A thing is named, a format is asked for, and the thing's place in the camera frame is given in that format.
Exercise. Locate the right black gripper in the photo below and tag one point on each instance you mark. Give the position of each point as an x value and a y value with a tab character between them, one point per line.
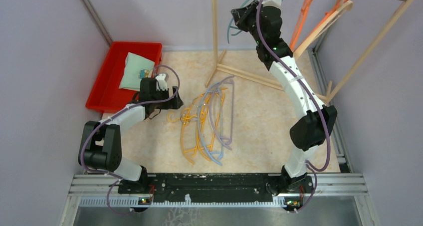
241	15

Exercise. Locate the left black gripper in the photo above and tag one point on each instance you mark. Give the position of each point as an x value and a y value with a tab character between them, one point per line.
175	103

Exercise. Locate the teal plastic hanger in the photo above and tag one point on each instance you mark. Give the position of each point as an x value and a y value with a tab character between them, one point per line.
232	26

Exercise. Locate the light blue plastic hanger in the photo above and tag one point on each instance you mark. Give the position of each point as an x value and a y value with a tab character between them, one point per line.
208	129

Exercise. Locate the orange plastic hanger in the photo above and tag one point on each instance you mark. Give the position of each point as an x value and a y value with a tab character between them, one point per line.
300	23
330	14

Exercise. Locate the beige plastic hanger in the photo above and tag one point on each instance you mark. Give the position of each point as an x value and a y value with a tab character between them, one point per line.
317	32

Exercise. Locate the lilac plastic hanger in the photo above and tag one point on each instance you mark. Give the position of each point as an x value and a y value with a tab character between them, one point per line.
231	118

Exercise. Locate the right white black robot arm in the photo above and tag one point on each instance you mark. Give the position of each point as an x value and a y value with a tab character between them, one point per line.
315	119

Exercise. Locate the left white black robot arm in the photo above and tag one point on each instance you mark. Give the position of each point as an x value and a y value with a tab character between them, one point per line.
101	143

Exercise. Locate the light green folded cloth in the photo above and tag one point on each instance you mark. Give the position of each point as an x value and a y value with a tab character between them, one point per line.
136	68

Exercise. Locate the red plastic tray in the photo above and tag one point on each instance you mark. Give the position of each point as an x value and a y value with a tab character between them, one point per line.
105	95

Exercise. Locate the wooden clothes rack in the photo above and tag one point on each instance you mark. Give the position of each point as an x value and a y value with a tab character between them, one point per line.
330	18

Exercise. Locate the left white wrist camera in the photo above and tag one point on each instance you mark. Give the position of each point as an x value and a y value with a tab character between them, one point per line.
161	80

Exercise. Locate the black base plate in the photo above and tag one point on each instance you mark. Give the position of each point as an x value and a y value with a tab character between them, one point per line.
216	188

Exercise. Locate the aluminium frame rail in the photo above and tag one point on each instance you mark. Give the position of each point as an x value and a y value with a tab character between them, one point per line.
100	190

